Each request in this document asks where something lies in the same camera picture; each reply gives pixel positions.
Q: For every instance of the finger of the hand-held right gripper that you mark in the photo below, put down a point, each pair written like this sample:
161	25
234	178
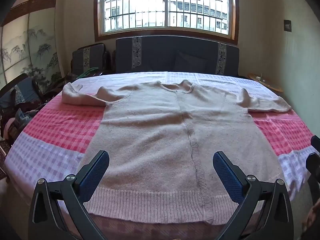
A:
313	165
316	143

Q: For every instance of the pile of clothes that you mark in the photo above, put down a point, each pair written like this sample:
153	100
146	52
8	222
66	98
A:
15	120

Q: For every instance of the dark blue cushion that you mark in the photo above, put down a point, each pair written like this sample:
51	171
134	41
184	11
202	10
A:
190	61

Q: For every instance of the person's right hand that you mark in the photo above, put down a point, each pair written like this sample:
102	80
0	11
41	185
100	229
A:
312	217

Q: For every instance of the dark cushioned armchair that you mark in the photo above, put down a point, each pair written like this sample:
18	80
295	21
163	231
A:
95	57

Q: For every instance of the patterned rug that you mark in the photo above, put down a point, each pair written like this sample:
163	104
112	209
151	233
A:
2	155

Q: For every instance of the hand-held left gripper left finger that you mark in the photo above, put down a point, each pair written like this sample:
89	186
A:
95	172

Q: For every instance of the barred window with wooden frame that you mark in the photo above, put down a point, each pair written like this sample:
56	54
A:
135	5

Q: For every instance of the dark blue sofa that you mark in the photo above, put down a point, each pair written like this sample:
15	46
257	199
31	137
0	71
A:
160	55

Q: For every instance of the pink and lilac checked bedsheet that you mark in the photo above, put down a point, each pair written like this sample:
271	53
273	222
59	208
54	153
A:
50	135

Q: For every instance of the dark wall switch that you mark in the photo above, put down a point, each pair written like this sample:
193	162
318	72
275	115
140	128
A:
287	25

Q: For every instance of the landscape painted folding screen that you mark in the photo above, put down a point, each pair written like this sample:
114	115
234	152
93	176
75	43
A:
37	50

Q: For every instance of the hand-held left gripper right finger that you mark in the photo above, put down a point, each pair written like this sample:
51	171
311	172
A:
227	177

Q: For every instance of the beige knit sweater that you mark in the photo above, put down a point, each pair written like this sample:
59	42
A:
150	130

